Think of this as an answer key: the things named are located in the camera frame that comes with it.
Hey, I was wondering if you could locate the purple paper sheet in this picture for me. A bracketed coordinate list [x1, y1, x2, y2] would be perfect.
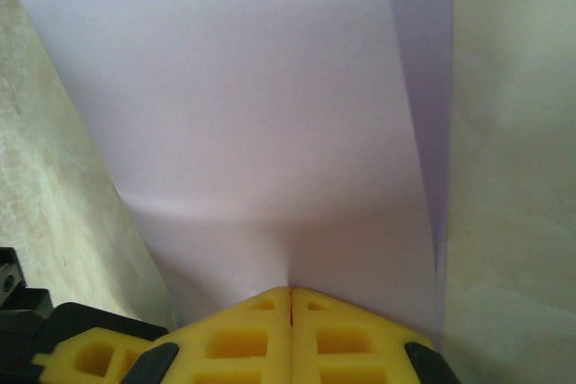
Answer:
[0, 0, 455, 343]

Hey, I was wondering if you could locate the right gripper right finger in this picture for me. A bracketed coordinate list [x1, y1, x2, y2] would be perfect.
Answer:
[291, 285, 461, 384]

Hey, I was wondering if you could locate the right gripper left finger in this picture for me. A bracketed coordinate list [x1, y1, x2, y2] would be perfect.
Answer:
[128, 285, 293, 384]

